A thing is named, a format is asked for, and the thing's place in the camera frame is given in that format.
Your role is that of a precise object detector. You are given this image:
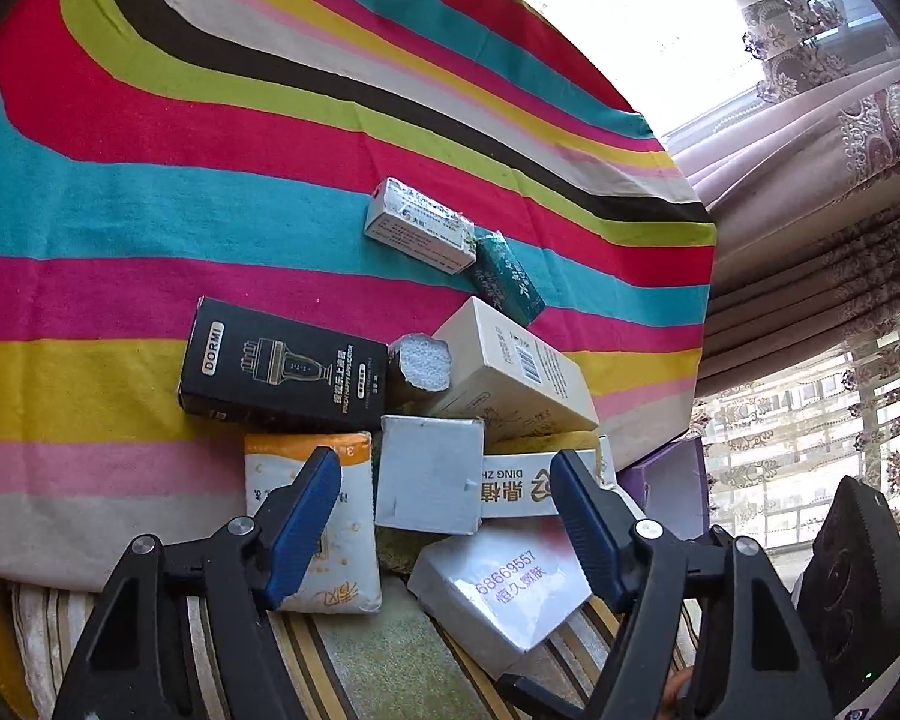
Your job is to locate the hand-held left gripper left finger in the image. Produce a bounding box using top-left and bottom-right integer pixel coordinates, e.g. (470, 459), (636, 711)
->
(51, 446), (346, 720)

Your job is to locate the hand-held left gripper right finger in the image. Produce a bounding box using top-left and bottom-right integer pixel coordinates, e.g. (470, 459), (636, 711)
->
(495, 448), (822, 720)

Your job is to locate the white orange tissue packet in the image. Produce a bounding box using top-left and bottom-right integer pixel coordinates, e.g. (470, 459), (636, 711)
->
(244, 431), (383, 614)

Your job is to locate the white box with green logo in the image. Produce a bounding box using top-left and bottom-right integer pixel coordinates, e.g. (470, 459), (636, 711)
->
(480, 450), (617, 520)

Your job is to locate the purple cardboard box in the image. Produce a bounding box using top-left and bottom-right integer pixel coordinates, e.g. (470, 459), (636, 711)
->
(616, 435), (710, 541)

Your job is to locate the glossy white box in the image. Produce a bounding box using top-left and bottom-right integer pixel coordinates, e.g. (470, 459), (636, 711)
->
(407, 517), (623, 653)

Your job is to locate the plain white square box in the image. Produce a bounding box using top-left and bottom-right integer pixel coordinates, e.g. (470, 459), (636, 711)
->
(373, 414), (487, 537)

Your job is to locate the black box with gold print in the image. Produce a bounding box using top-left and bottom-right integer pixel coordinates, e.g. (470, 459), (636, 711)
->
(178, 296), (389, 436)

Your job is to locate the striped sofa cushion with tassels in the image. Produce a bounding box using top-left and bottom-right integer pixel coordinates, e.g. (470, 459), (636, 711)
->
(11, 525), (702, 720)

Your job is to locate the cream lace sheer curtain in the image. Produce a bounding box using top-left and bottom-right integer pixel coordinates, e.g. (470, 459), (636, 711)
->
(690, 300), (900, 556)

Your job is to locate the beige box with barcode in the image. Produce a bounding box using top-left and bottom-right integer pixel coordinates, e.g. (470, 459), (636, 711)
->
(431, 296), (601, 443)

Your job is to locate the teal green small box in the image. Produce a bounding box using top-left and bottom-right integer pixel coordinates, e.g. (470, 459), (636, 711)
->
(471, 230), (547, 329)

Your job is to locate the white medicine box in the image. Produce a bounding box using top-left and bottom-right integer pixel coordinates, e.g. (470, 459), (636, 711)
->
(364, 178), (479, 275)

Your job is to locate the mauve patterned drape curtain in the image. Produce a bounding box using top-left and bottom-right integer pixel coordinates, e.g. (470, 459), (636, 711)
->
(660, 52), (900, 398)

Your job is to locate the rainbow striped blanket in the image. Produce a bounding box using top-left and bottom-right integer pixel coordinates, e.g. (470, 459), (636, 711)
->
(0, 0), (721, 593)

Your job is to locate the floral sheer window curtain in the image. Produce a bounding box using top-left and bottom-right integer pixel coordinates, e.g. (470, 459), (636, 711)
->
(701, 0), (893, 102)

